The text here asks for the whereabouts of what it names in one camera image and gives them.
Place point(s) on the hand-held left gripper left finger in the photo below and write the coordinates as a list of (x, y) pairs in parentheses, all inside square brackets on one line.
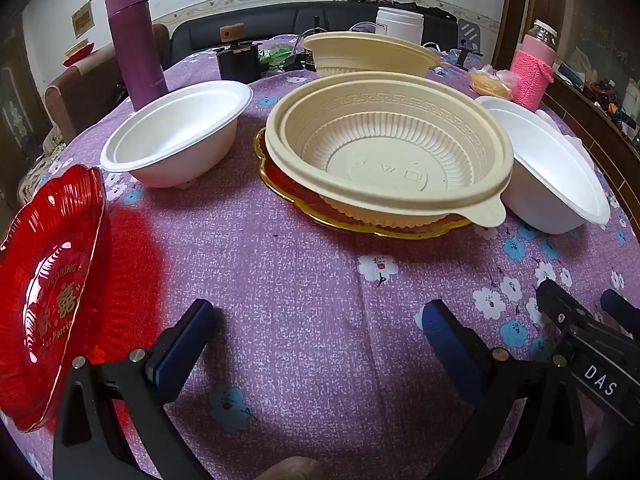
[(185, 340)]

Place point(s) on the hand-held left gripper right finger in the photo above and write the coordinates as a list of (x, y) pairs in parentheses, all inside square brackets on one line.
[(450, 350)]

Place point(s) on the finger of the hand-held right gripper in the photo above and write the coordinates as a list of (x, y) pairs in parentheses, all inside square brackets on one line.
[(562, 305), (622, 310)]

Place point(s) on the white foam bowl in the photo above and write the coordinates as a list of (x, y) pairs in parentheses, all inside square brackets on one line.
[(545, 160), (175, 125)]

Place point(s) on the red plastic plate gold print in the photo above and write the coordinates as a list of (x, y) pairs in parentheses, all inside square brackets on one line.
[(45, 285)]

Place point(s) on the red plate with gold rim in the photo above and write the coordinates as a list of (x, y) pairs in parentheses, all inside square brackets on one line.
[(295, 191)]

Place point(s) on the beige ribbed plastic bowl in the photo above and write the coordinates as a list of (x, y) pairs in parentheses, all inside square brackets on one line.
[(390, 160), (370, 52)]

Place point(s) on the person's left hand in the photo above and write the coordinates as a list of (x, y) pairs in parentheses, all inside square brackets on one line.
[(295, 470)]

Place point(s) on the purple floral tablecloth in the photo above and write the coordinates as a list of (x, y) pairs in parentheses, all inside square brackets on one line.
[(300, 285)]

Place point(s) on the wooden side cabinet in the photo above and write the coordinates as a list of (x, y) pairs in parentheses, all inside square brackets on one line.
[(590, 125)]

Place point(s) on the floral seat cushion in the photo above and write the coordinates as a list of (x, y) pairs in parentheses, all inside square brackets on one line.
[(42, 160)]

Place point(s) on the bottle with pink knitted sleeve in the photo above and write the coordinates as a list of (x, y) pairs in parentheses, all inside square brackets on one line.
[(530, 75)]

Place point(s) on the clear bag of yellow snacks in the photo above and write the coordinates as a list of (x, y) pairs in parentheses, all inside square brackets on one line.
[(487, 85)]

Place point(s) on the brown upholstered chair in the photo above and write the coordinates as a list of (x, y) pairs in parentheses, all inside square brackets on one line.
[(85, 90)]

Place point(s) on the purple thermos bottle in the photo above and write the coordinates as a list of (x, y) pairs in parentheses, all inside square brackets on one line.
[(135, 45)]

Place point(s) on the green packet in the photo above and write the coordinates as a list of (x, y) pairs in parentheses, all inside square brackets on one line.
[(277, 55)]

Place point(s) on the small black device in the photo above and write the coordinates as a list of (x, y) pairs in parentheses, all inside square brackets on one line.
[(306, 61)]

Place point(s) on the small red dish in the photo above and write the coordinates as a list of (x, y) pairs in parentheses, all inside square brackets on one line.
[(79, 54)]

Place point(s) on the small wooden block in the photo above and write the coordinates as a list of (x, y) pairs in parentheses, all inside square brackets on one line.
[(231, 33)]

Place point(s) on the white plastic jar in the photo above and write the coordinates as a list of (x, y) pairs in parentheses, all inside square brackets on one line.
[(400, 25)]

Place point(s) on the black leather sofa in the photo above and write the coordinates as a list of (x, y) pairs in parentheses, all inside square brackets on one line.
[(280, 17)]

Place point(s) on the small framed wall plaque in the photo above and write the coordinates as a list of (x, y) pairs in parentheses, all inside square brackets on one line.
[(83, 19)]

